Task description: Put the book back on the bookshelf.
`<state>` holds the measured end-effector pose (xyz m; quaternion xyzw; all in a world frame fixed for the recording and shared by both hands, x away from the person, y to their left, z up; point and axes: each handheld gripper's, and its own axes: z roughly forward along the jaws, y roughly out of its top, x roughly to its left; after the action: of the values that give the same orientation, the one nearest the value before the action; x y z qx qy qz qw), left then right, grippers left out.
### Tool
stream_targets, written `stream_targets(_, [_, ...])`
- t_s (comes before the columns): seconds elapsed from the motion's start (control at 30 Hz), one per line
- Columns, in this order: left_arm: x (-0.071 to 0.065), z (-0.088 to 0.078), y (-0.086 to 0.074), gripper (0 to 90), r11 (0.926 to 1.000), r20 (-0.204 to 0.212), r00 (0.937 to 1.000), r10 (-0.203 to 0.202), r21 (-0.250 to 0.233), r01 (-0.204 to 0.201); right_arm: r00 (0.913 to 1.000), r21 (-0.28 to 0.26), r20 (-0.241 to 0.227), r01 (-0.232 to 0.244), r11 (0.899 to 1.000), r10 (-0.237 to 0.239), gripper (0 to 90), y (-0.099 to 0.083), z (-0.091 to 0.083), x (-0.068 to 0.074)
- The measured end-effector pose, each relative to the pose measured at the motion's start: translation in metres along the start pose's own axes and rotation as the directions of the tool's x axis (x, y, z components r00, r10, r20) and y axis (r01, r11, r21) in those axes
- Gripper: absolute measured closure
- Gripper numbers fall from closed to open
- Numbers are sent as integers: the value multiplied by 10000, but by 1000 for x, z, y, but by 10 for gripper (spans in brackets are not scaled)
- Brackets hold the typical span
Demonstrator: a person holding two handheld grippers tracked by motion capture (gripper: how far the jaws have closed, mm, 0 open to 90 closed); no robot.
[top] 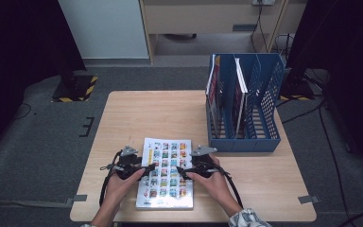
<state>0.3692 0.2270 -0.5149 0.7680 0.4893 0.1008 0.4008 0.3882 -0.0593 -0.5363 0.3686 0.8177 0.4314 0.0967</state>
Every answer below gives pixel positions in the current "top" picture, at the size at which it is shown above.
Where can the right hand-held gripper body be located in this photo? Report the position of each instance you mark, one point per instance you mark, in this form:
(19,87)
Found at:
(204,165)

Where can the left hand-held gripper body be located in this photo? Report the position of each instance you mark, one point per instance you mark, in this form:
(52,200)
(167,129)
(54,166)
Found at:
(127,164)

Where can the blue file rack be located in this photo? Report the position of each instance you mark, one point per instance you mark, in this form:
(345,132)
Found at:
(264,143)

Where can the purple book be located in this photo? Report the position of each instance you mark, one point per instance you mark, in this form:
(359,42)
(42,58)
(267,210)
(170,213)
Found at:
(245,88)
(237,108)

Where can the black book with red print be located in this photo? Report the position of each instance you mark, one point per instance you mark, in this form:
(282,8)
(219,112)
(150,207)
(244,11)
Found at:
(213,85)

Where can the person's right hand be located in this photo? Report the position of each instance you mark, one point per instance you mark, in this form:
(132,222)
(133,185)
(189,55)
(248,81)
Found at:
(216,189)

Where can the person's left hand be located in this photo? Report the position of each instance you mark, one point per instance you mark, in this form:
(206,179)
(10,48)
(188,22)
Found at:
(118,192)

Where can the black floor tape mark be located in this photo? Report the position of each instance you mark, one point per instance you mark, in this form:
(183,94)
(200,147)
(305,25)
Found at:
(89,127)

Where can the grey tape strip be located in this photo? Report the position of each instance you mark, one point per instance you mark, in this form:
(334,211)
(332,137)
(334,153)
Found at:
(80,197)
(308,199)

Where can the black stand with striped base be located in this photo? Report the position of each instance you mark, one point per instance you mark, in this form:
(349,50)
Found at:
(75,91)
(297,90)

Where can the white cabinet panel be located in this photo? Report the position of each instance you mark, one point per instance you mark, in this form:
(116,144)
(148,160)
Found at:
(107,28)

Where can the dark curtain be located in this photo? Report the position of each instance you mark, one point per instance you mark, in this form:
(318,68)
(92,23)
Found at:
(353,63)
(19,47)

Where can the white wall socket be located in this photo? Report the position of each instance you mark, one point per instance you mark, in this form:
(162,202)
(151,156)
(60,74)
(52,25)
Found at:
(263,2)

